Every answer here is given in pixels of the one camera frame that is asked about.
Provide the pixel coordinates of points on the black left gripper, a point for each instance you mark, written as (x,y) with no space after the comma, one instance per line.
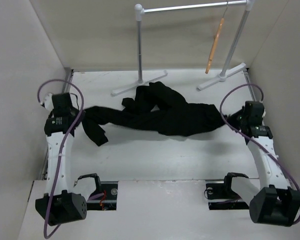
(77,111)

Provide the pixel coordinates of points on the black trousers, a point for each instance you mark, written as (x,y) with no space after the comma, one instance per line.
(158,108)

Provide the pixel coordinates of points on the wooden clothes hanger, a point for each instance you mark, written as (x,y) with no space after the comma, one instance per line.
(215,42)

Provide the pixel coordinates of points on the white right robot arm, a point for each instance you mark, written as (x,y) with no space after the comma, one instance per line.
(274,202)

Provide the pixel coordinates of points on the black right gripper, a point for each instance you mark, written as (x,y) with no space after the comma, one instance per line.
(242,112)

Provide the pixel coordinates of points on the white clothes rack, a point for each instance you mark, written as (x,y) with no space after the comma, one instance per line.
(179,35)

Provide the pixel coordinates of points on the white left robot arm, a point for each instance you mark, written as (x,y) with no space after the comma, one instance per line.
(65,199)

